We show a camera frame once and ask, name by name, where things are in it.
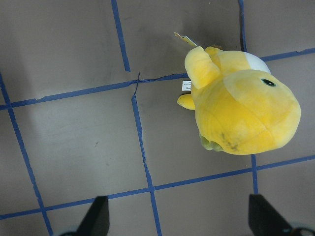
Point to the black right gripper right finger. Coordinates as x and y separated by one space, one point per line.
264 220

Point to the yellow plush dinosaur toy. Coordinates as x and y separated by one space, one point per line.
240 107

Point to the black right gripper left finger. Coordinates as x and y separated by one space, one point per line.
96 221

